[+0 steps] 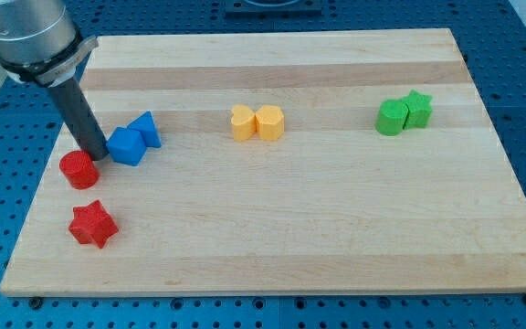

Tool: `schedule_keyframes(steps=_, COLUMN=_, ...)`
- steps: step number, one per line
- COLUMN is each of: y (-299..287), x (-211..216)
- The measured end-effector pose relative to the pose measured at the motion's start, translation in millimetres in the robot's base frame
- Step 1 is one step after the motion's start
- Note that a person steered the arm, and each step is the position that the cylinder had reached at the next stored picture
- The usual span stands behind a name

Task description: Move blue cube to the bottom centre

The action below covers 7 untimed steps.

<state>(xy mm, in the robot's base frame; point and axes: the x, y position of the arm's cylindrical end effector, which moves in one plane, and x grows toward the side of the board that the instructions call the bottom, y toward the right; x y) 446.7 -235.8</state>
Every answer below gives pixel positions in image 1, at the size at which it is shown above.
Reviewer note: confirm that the blue cube block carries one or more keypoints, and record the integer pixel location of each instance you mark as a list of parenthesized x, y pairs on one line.
[(126, 146)]

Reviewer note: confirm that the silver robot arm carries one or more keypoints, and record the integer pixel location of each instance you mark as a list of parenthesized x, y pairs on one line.
[(40, 43)]

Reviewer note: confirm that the yellow pentagon block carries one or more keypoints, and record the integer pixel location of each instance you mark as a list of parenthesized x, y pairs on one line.
[(270, 122)]

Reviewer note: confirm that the wooden board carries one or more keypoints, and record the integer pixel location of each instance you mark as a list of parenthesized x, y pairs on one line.
[(331, 207)]

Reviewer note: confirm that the yellow heart block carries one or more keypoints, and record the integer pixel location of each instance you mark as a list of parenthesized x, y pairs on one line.
[(243, 122)]

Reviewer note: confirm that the blue triangle block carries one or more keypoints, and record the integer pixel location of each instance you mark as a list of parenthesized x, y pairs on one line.
[(146, 126)]

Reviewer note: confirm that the green cylinder block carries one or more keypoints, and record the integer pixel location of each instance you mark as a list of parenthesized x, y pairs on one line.
[(391, 117)]

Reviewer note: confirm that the green star block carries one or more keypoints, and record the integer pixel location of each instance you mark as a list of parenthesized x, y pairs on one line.
[(419, 109)]

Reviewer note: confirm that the red star block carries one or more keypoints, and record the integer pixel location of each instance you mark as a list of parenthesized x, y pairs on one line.
[(92, 224)]

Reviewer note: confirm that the red cylinder block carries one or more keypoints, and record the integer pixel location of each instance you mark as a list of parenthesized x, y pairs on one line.
[(79, 169)]

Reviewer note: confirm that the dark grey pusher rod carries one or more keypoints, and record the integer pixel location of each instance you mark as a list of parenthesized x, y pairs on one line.
[(79, 118)]

